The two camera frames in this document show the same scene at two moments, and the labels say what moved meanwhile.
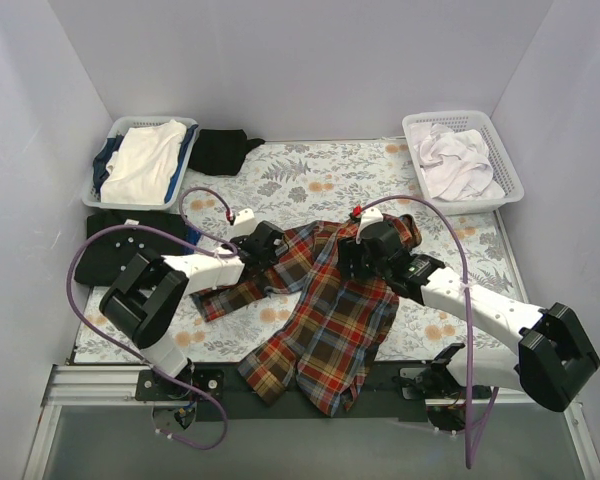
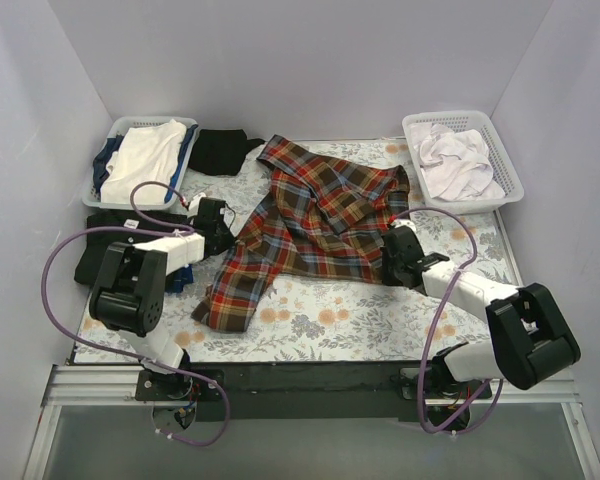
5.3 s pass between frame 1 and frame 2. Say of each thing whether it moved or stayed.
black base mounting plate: stayed
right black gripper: moved
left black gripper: moved
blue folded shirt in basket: stayed
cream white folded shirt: stayed
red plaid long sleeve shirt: moved
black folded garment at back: stayed
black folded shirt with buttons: stayed
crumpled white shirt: stayed
